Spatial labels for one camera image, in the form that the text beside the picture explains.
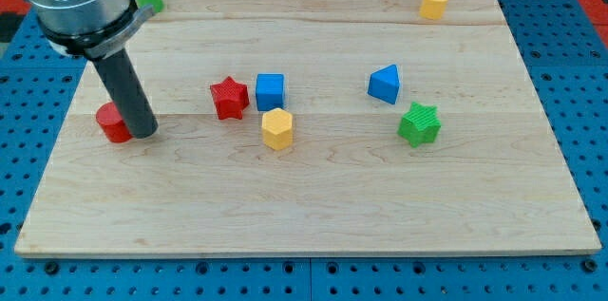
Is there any red cylinder block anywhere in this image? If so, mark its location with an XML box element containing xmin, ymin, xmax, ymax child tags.
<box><xmin>95</xmin><ymin>102</ymin><xmax>132</xmax><ymax>143</ymax></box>

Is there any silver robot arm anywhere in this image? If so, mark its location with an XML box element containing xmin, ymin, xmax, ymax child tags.
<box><xmin>27</xmin><ymin>0</ymin><xmax>156</xmax><ymax>61</ymax></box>

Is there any wooden board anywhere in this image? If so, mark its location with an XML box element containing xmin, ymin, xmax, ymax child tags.
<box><xmin>14</xmin><ymin>0</ymin><xmax>601</xmax><ymax>258</ymax></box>

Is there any yellow hexagon block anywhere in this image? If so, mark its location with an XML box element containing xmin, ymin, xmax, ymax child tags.
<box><xmin>261</xmin><ymin>108</ymin><xmax>294</xmax><ymax>151</ymax></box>

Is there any blue cube block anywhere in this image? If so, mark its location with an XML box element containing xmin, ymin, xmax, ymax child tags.
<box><xmin>256</xmin><ymin>73</ymin><xmax>284</xmax><ymax>111</ymax></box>

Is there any red star block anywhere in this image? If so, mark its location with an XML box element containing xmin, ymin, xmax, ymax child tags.
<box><xmin>210</xmin><ymin>76</ymin><xmax>249</xmax><ymax>120</ymax></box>

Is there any blue triangle block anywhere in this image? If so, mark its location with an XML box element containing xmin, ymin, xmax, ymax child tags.
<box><xmin>367</xmin><ymin>65</ymin><xmax>400</xmax><ymax>104</ymax></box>

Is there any green star block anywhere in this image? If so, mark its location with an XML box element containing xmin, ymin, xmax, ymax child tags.
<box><xmin>397</xmin><ymin>102</ymin><xmax>442</xmax><ymax>147</ymax></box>

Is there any yellow heart block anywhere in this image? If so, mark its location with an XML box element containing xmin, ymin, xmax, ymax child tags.
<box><xmin>419</xmin><ymin>0</ymin><xmax>448</xmax><ymax>20</ymax></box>

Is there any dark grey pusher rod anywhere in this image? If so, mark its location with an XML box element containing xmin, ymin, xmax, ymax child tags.
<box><xmin>93</xmin><ymin>48</ymin><xmax>158</xmax><ymax>139</ymax></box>

